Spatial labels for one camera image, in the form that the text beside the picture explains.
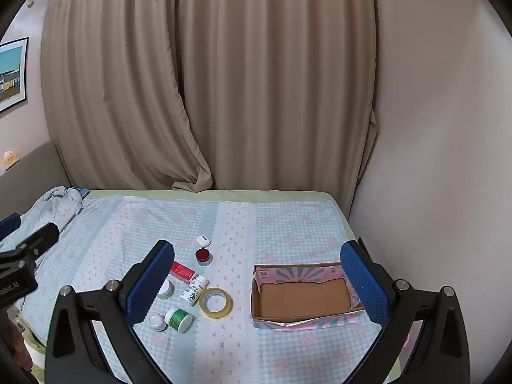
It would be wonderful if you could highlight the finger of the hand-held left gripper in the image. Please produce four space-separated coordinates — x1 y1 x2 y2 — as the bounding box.
0 213 21 241
14 222 60 257

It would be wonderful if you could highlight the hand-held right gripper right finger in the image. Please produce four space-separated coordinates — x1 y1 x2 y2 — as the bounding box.
340 240 471 384

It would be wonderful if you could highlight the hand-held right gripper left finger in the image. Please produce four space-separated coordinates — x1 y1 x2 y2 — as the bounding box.
44 240 177 384

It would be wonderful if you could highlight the red and white carton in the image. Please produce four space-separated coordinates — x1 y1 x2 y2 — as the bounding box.
169 261 197 283

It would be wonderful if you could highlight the white bottle with printed label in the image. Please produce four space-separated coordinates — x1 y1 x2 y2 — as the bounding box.
179 274 210 307

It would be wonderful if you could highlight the white jar with green label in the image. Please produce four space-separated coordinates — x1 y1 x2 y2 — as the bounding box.
164 307 193 333

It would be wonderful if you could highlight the cardboard box with pink lining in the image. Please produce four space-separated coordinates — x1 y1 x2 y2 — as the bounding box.
250 261 365 331

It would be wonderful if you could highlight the person's left hand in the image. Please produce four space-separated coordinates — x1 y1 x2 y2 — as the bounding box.
0 316 33 372

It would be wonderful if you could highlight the crumpled light blue cloth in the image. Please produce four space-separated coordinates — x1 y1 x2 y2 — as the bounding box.
8 186 91 249

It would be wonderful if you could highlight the grey padded headboard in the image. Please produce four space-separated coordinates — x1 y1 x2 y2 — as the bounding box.
0 140 75 225

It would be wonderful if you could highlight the light blue checked blanket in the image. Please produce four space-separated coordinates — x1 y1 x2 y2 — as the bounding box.
16 194 401 384

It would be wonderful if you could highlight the light green bed sheet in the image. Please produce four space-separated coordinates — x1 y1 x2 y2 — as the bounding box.
24 189 403 384

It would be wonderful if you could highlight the beige curtain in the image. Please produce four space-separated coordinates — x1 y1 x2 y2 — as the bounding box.
40 0 212 193
172 0 379 212

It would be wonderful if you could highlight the framed wall poster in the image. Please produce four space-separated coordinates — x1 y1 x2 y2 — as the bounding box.
0 37 30 113

